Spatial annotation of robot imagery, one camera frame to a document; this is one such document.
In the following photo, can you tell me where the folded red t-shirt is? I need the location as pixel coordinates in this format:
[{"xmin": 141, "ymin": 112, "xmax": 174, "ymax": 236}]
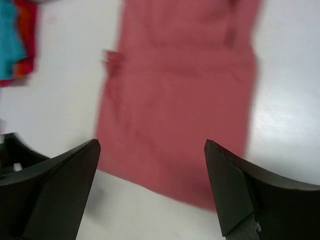
[{"xmin": 0, "ymin": 0, "xmax": 38, "ymax": 87}]

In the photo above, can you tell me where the folded teal t-shirt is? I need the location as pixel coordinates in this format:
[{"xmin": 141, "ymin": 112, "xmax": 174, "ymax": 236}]
[{"xmin": 0, "ymin": 0, "xmax": 18, "ymax": 80}]

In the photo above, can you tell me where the salmon pink t-shirt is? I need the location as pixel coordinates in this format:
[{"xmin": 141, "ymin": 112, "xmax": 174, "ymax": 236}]
[{"xmin": 96, "ymin": 0, "xmax": 261, "ymax": 210}]

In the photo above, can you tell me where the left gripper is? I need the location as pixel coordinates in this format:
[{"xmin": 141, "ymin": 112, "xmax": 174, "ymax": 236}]
[{"xmin": 0, "ymin": 133, "xmax": 49, "ymax": 180}]

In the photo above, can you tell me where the folded orange t-shirt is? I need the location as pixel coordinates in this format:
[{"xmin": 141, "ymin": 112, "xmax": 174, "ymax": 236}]
[{"xmin": 12, "ymin": 0, "xmax": 35, "ymax": 78}]

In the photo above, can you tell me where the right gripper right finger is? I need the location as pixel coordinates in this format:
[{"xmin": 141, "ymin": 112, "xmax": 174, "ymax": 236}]
[{"xmin": 204, "ymin": 140, "xmax": 320, "ymax": 240}]

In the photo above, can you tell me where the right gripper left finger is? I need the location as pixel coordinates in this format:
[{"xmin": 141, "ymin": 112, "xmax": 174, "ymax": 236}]
[{"xmin": 0, "ymin": 139, "xmax": 101, "ymax": 240}]

